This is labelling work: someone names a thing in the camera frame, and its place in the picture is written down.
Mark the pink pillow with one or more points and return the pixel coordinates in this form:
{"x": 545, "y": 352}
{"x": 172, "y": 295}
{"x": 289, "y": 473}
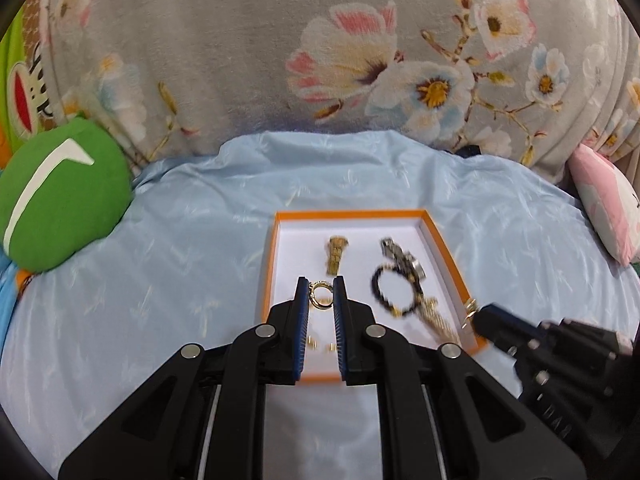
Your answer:
{"x": 607, "y": 200}

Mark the gold wristwatch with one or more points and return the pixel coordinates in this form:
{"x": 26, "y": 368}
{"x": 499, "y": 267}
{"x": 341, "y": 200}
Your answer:
{"x": 336, "y": 255}

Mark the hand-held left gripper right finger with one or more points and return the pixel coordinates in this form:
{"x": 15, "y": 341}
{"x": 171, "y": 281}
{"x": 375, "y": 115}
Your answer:
{"x": 340, "y": 340}

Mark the green cushion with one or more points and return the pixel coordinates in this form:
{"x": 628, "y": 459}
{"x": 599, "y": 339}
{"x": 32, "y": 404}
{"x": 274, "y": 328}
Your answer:
{"x": 55, "y": 195}

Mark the cartoon printed blanket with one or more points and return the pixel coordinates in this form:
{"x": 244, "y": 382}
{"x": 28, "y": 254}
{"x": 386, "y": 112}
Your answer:
{"x": 25, "y": 85}

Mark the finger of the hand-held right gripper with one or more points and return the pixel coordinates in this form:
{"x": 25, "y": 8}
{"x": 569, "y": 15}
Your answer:
{"x": 505, "y": 342}
{"x": 505, "y": 319}

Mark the silver wristwatch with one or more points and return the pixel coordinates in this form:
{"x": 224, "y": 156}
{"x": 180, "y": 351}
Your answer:
{"x": 402, "y": 259}

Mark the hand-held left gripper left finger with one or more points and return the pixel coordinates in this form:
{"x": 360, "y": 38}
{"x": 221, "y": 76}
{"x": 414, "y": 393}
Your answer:
{"x": 299, "y": 340}

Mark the grey floral blanket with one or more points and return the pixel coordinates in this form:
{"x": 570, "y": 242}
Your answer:
{"x": 225, "y": 60}

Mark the light blue bed sheet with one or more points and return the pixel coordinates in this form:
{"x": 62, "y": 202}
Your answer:
{"x": 175, "y": 240}

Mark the orange cardboard box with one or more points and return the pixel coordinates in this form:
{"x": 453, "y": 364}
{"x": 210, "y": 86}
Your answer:
{"x": 300, "y": 240}

